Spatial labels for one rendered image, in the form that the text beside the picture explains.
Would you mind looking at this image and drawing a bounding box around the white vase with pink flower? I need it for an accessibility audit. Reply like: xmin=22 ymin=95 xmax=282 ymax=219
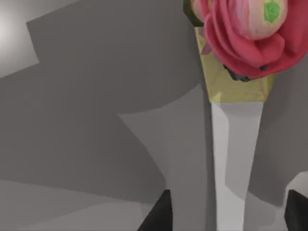
xmin=182 ymin=0 xmax=308 ymax=231

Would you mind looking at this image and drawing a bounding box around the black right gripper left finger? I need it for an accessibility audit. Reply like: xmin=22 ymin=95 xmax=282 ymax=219
xmin=136 ymin=189 xmax=174 ymax=231

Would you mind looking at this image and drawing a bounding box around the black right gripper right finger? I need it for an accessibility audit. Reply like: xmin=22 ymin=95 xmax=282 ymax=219
xmin=283 ymin=189 xmax=308 ymax=231

